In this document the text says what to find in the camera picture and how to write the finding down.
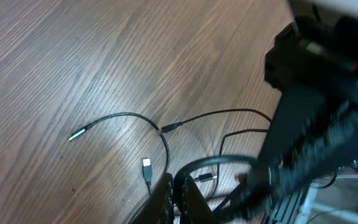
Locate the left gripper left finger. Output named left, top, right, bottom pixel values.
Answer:
left=129, top=173, right=174, bottom=224

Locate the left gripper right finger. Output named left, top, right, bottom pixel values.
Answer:
left=178, top=177, right=218, bottom=224

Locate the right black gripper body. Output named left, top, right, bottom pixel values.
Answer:
left=264, top=21, right=358, bottom=119

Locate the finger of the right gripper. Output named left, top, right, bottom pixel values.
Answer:
left=257, top=85, right=344, bottom=166
left=228, top=111, right=358, bottom=220

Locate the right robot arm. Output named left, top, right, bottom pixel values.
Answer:
left=214, top=1, right=358, bottom=222

